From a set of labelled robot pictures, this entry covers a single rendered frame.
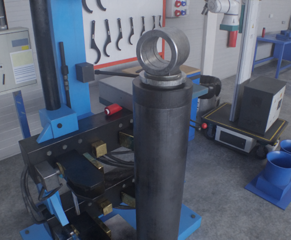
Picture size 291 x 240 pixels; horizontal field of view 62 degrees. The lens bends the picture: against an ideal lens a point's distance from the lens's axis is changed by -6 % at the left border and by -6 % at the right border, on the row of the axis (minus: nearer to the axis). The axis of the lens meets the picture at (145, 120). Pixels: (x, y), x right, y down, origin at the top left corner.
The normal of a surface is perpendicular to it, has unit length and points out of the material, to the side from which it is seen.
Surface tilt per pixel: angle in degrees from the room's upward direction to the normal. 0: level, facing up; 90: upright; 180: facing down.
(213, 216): 0
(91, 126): 0
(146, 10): 90
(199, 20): 90
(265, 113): 90
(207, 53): 90
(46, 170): 0
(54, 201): 50
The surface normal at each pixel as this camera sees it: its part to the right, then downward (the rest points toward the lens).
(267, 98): -0.67, 0.34
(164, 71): -0.48, 0.40
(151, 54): 0.83, -0.10
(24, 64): 0.66, 0.34
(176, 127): 0.42, 0.41
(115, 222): 0.00, -0.89
